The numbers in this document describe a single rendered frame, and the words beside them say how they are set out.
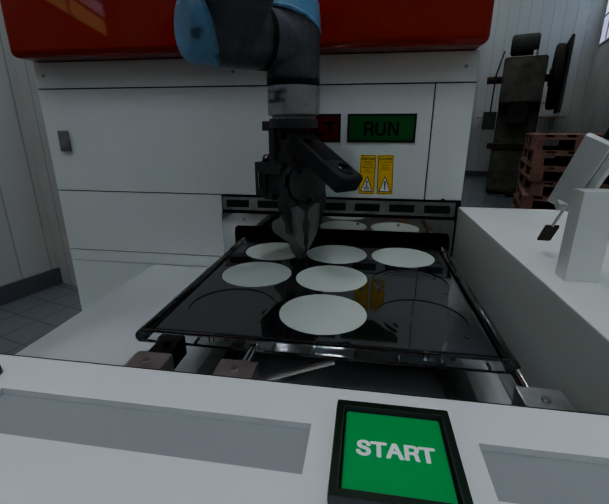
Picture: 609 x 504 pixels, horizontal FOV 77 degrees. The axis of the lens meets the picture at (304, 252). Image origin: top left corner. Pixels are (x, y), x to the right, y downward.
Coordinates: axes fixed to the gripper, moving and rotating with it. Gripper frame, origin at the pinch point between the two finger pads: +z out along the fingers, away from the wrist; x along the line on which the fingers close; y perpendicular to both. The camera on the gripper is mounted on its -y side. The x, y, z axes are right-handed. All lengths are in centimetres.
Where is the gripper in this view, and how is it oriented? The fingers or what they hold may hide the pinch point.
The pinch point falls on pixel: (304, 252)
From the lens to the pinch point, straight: 60.7
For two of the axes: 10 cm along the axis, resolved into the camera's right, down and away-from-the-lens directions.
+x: -7.0, 2.2, -6.8
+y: -7.2, -2.2, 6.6
